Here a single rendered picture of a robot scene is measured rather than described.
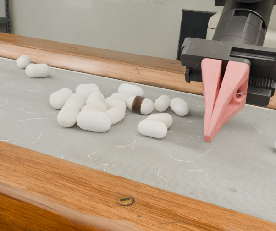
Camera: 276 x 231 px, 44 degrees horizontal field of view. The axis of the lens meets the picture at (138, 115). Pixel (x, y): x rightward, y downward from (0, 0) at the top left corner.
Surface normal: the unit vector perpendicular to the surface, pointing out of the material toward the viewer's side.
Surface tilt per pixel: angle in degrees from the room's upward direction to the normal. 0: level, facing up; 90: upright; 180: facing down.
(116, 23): 90
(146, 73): 45
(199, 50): 38
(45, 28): 90
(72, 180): 0
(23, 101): 0
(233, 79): 59
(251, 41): 54
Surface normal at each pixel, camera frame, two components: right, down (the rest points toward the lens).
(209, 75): -0.31, -0.22
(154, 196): 0.07, -0.93
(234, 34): -0.24, -0.55
